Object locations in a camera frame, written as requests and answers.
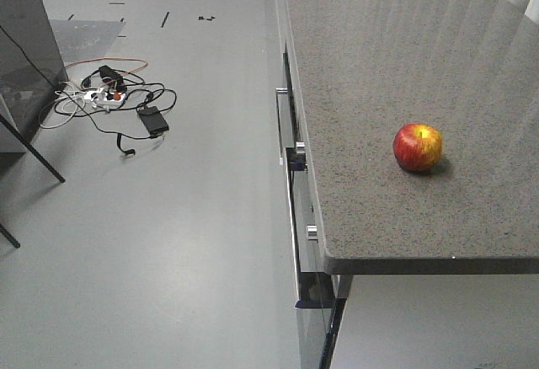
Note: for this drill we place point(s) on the red yellow apple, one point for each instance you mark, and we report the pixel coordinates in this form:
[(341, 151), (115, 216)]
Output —
[(417, 147)]

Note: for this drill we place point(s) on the black power adapter brick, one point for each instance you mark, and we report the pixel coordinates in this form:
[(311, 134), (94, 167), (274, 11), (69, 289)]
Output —
[(153, 120)]

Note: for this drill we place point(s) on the grey stone kitchen counter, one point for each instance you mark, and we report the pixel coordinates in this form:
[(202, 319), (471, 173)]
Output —
[(436, 269)]

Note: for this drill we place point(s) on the white power strip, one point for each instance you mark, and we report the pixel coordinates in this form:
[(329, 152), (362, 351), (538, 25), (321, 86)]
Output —
[(103, 98)]

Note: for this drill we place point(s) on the dark grey partition panel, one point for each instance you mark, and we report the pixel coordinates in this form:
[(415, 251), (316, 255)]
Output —
[(31, 64)]

